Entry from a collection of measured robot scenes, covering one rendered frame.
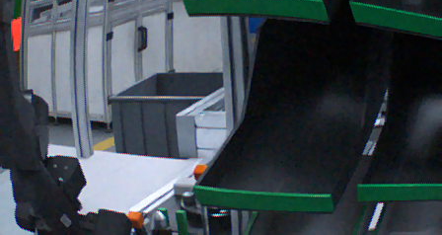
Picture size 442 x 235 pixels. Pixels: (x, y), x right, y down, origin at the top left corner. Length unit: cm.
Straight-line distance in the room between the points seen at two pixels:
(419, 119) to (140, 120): 222
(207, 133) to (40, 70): 454
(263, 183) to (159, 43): 591
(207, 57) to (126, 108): 435
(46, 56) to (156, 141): 364
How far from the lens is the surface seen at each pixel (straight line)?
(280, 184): 74
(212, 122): 209
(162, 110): 289
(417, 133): 76
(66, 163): 90
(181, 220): 118
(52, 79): 643
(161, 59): 668
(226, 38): 81
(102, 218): 86
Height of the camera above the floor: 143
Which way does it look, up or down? 13 degrees down
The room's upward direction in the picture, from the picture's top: 3 degrees counter-clockwise
